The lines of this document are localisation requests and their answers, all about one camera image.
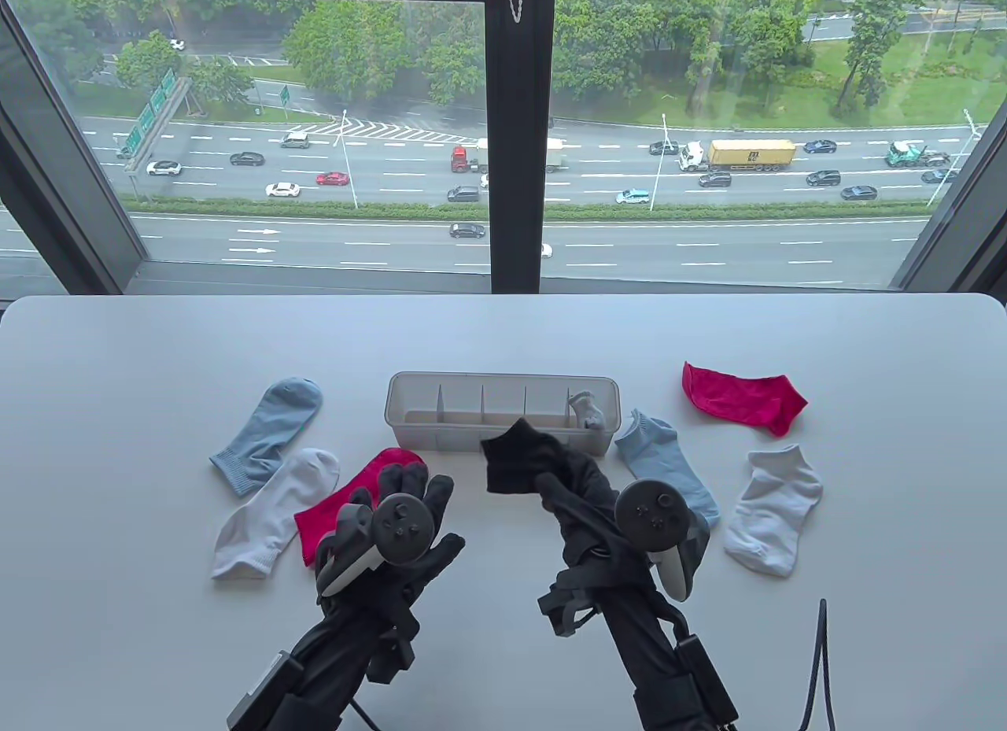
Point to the long red sock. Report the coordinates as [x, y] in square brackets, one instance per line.
[354, 479]

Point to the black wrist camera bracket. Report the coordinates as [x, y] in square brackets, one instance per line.
[566, 609]
[391, 660]

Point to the black sock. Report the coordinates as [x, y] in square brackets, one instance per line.
[515, 455]

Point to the person's left hand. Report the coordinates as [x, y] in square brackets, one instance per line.
[409, 479]

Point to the black labelled adapter box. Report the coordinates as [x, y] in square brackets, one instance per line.
[704, 684]

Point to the short red sock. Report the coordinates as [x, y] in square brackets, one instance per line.
[739, 396]

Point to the black window frame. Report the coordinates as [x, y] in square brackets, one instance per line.
[519, 133]

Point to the short white sock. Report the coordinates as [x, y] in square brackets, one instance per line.
[771, 518]

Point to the grey and white controller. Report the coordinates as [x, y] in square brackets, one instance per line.
[649, 515]
[401, 530]

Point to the short light blue sock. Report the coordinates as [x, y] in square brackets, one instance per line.
[669, 463]

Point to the grey sock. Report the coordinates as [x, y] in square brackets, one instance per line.
[590, 412]

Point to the translucent divided organizer box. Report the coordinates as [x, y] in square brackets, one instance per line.
[440, 440]

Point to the person's right hand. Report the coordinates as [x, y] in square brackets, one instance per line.
[582, 511]

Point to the long light blue sock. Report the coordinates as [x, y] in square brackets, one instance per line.
[275, 424]

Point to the person's right forearm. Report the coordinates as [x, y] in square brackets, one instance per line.
[653, 668]

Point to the long white sock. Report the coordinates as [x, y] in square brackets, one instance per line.
[267, 518]

